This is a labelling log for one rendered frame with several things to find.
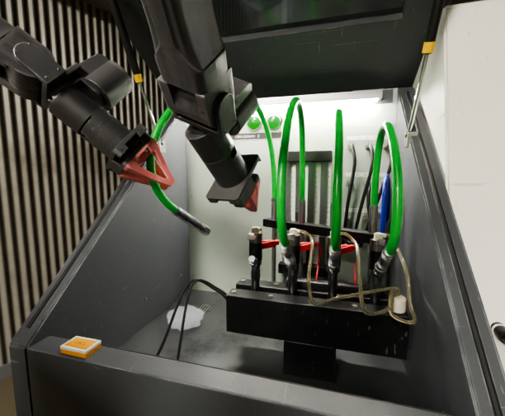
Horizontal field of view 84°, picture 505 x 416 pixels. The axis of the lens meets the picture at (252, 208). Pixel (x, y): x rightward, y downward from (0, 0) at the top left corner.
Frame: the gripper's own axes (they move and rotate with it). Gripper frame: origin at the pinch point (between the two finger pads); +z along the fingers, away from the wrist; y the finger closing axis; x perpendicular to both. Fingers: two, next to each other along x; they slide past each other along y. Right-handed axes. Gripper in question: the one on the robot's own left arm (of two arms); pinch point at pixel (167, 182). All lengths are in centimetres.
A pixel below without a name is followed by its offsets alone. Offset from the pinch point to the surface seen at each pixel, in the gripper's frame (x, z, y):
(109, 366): 27.5, 10.0, -0.7
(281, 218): -1.3, 14.6, -16.1
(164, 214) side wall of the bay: -3.8, 7.9, 32.9
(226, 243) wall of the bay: -8.7, 29.7, 34.3
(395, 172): -12.4, 20.5, -27.5
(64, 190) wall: -12, -33, 175
